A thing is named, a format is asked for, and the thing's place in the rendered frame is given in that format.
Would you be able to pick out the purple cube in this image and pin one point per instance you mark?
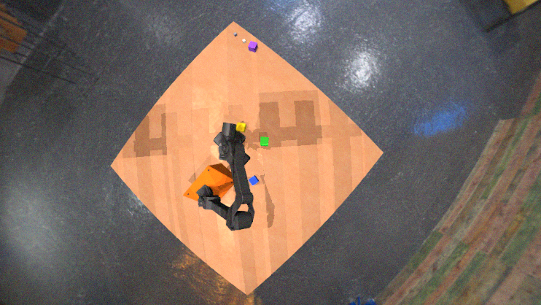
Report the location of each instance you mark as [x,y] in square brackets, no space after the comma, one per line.
[253,46]

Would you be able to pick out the yellow block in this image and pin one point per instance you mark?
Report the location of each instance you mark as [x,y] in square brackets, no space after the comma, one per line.
[241,127]

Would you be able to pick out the blue cube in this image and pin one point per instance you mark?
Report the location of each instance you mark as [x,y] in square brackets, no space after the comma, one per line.
[253,180]

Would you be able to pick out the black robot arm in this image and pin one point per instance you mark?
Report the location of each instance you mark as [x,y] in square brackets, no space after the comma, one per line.
[231,150]

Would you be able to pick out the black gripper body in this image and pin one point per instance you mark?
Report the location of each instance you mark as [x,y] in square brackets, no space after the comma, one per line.
[217,140]

